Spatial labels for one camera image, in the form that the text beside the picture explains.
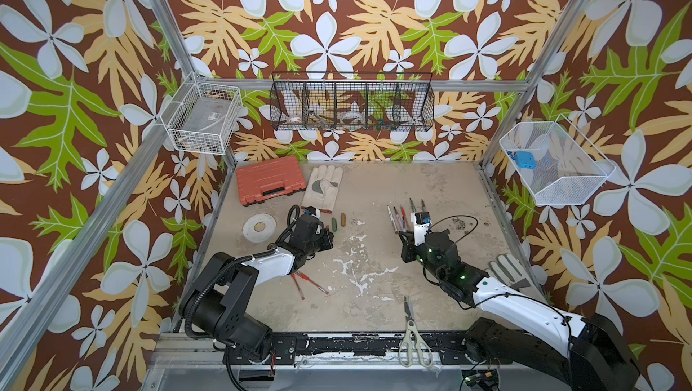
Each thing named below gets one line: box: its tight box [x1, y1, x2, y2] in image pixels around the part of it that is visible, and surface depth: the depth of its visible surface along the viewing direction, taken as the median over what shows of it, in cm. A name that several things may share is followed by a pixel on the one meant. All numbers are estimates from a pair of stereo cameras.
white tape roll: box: [242, 213, 277, 244], surface depth 100 cm
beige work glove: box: [300, 164, 344, 214], surface depth 113 cm
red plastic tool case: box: [236, 154, 307, 207], surface depth 110 cm
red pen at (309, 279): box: [294, 270, 331, 296], surface depth 90 cm
